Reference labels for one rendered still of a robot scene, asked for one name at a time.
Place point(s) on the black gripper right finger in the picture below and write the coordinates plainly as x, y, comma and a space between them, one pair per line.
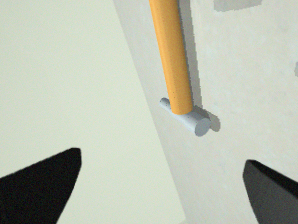
272, 195

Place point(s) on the small hammer with orange handle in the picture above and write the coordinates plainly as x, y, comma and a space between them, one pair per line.
167, 26

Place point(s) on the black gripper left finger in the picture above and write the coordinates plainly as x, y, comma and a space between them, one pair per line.
39, 193

